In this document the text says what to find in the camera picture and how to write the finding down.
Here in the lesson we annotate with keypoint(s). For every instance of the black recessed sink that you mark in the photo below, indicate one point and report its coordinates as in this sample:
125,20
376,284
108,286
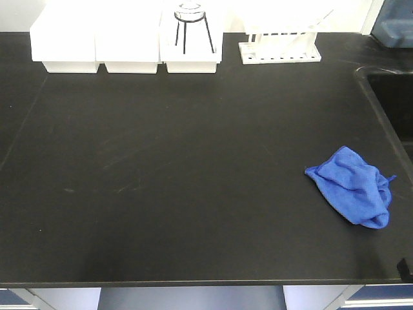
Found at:
389,93

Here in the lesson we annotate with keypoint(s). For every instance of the blue grey container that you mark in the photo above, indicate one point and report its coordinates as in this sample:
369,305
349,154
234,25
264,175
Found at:
393,26

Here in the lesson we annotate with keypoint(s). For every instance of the blue microfiber cloth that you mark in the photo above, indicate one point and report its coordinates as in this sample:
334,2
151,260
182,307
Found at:
355,189

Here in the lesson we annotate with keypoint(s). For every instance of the left white plastic bin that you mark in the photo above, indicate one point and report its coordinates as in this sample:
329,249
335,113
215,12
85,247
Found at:
62,38

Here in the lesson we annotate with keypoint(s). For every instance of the black wire tripod stand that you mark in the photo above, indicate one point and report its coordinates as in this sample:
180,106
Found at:
185,31

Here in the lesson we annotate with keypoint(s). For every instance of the white test tube rack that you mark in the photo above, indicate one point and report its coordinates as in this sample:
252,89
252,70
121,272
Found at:
281,37

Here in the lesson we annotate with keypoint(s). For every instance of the right white plastic bin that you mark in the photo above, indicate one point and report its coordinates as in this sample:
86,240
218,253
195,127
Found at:
198,57

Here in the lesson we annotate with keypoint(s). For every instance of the middle white plastic bin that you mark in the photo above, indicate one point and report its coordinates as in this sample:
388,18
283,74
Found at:
127,40

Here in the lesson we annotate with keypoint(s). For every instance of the blue left cabinet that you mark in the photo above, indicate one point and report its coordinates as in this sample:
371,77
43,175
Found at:
19,299

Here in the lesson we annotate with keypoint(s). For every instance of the blue cabinet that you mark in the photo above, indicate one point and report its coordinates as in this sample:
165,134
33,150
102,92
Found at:
19,299
380,297

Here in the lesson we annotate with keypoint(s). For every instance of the blue right cabinet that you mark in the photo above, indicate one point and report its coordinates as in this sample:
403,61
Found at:
380,297

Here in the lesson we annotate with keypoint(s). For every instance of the white plastic bin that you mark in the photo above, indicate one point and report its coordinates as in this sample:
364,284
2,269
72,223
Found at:
127,40
62,38
198,57

